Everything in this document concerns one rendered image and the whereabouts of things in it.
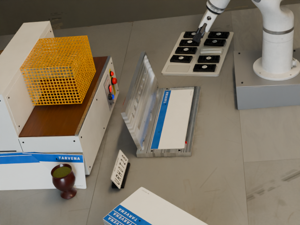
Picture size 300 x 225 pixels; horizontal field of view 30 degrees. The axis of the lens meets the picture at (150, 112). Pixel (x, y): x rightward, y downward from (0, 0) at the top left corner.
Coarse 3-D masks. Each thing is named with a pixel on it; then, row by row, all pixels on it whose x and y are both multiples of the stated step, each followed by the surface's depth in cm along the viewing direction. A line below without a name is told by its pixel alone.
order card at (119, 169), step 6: (120, 150) 207; (120, 156) 206; (120, 162) 204; (126, 162) 208; (114, 168) 199; (120, 168) 203; (114, 174) 198; (120, 174) 201; (114, 180) 196; (120, 180) 200; (120, 186) 198
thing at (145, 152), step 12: (156, 96) 241; (156, 108) 233; (156, 120) 226; (192, 120) 222; (192, 132) 216; (144, 144) 214; (192, 144) 213; (144, 156) 211; (156, 156) 210; (168, 156) 210; (180, 156) 209
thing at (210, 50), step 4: (208, 48) 267; (212, 48) 267; (216, 48) 266; (220, 48) 266; (200, 52) 266; (204, 52) 266; (208, 52) 265; (212, 52) 265; (216, 52) 264; (220, 52) 264
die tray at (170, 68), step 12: (180, 36) 284; (204, 36) 280; (204, 48) 270; (228, 48) 267; (168, 60) 266; (192, 60) 263; (168, 72) 257; (180, 72) 256; (192, 72) 254; (204, 72) 252; (216, 72) 251
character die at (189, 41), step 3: (183, 39) 279; (186, 39) 278; (189, 39) 278; (192, 39) 277; (180, 42) 277; (183, 42) 277; (186, 42) 276; (189, 42) 275; (192, 42) 275; (195, 42) 274; (198, 42) 274; (180, 45) 276; (183, 45) 275; (186, 45) 275; (189, 45) 274; (192, 45) 274; (195, 45) 273; (198, 45) 273
